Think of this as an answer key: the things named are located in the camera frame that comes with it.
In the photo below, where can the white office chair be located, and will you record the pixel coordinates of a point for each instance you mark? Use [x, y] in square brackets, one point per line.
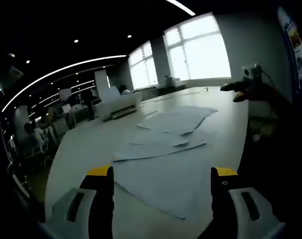
[75, 113]

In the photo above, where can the long ceiling light strip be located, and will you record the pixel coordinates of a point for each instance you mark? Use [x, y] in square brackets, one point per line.
[181, 6]
[66, 67]

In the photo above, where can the large bright window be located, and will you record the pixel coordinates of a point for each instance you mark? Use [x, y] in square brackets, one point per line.
[198, 49]

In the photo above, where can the narrow bright window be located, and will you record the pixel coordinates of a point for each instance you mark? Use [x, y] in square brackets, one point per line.
[142, 67]

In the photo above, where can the stack of printing papers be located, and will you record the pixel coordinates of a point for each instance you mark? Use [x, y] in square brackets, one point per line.
[166, 179]

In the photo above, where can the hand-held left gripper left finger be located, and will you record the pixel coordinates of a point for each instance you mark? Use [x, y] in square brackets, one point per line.
[101, 199]

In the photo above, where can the white box by window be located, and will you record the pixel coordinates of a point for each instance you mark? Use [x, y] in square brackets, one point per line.
[174, 81]

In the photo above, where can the white printer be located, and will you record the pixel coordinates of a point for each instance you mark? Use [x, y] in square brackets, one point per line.
[121, 104]

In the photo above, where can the blue wall poster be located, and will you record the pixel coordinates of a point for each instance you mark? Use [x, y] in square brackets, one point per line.
[294, 37]

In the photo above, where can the white hanging board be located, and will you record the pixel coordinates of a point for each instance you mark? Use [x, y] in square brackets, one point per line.
[65, 93]

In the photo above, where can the person in dark shirt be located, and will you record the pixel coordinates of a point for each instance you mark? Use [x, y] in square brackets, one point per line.
[285, 149]

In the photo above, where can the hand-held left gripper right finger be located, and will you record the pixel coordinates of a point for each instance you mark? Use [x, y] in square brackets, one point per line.
[223, 199]

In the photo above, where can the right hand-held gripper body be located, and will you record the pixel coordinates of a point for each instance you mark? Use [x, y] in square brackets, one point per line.
[250, 73]

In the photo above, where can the pale chair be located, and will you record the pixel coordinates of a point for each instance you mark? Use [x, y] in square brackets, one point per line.
[260, 109]

